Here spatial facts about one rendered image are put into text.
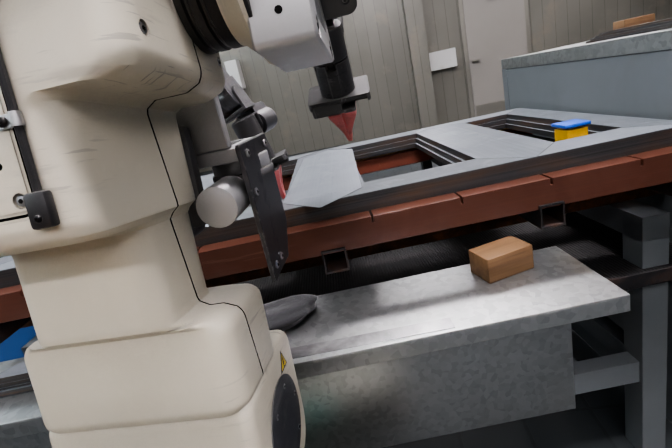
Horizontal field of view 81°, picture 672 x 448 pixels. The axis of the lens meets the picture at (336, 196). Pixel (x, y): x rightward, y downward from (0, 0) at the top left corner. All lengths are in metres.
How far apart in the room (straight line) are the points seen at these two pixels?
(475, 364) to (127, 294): 0.74
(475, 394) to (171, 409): 0.70
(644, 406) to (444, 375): 0.59
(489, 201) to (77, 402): 0.71
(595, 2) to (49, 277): 8.50
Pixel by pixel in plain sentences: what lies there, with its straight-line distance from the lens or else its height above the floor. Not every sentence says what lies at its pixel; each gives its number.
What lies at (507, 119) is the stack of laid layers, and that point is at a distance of 1.57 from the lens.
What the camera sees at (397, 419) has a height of 0.37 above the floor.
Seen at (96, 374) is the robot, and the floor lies 0.87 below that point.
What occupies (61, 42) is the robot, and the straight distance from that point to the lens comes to 0.30.
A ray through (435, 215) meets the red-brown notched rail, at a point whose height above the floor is 0.80.
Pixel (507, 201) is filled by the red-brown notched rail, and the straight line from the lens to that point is 0.85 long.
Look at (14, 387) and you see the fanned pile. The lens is 0.96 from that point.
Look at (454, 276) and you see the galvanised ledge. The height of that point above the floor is 0.68.
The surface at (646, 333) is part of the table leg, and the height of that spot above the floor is 0.38.
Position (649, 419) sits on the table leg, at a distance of 1.40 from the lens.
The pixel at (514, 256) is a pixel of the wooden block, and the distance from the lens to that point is 0.80.
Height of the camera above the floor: 1.08
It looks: 15 degrees down
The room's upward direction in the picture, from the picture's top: 12 degrees counter-clockwise
